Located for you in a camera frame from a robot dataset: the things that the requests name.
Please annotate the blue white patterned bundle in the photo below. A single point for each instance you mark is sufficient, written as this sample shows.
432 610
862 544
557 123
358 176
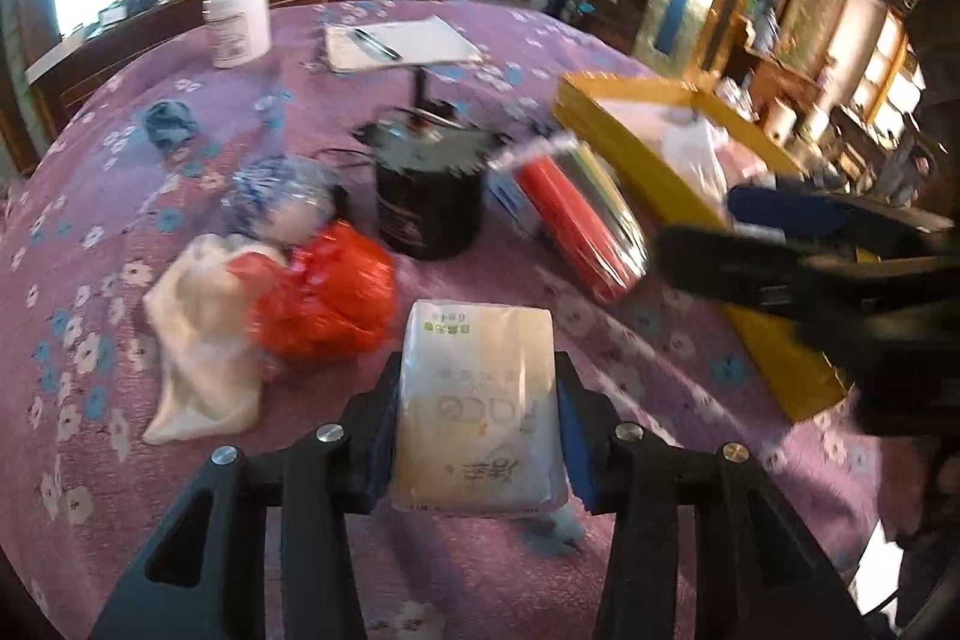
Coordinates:
282 200

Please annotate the purple floral tablecloth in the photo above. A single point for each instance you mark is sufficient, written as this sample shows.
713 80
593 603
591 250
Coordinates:
143 169

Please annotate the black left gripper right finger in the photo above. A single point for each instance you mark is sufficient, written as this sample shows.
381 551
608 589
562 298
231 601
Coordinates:
759 571

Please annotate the small blue cloth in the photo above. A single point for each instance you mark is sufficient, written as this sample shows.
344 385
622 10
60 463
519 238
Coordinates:
169 125

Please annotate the red plastic bag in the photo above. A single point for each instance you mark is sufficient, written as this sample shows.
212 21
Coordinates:
333 300

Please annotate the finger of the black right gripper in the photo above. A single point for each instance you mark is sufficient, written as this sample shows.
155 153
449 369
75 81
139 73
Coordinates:
789 281
818 213

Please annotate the white tissue pack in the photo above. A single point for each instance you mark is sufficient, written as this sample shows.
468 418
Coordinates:
478 428

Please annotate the white plastic bag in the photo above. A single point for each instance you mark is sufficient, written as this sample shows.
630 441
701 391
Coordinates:
691 150

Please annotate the rainbow sponge pack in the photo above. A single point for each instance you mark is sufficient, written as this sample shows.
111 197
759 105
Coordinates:
559 185

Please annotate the wooden sideboard cabinet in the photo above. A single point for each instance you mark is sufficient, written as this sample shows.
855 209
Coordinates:
64 88

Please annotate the yellow-edged cardboard box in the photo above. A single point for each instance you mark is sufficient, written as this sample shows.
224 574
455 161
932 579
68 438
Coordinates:
803 383

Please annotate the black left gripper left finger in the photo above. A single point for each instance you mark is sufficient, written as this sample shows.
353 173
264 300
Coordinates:
201 574

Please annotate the white cloth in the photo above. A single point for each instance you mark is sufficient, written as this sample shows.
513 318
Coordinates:
210 373

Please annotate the white paper notepad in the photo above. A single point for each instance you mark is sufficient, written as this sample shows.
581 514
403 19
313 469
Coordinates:
422 43

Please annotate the black pen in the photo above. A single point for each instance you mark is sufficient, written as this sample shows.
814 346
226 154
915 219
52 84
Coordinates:
370 40

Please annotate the white plastic jar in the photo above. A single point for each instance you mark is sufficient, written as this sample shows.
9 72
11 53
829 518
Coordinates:
238 31

